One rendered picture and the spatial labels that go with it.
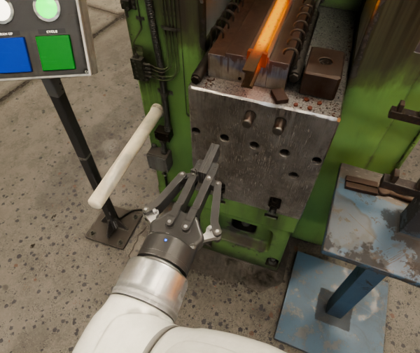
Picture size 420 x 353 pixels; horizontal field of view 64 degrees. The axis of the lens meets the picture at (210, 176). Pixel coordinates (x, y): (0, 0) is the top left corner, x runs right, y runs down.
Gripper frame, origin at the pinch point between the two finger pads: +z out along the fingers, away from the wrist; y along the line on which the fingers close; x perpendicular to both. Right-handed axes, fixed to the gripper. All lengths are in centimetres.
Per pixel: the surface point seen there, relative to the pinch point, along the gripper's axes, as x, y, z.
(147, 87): -29, -40, 49
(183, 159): -63, -29, 49
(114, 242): -99, -54, 19
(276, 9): 1, 0, 56
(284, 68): -1.8, 6.5, 34.8
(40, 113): -100, -144, 84
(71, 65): -1.1, -40.6, 18.5
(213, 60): -3.5, -11.2, 34.8
